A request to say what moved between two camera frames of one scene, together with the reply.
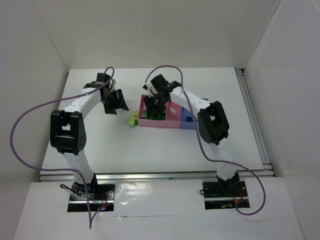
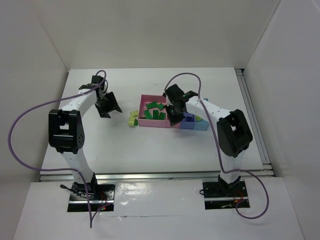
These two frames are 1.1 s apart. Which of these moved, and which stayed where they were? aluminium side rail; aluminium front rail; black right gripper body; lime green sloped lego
Moved: black right gripper body
Stayed: lime green sloped lego; aluminium front rail; aluminium side rail
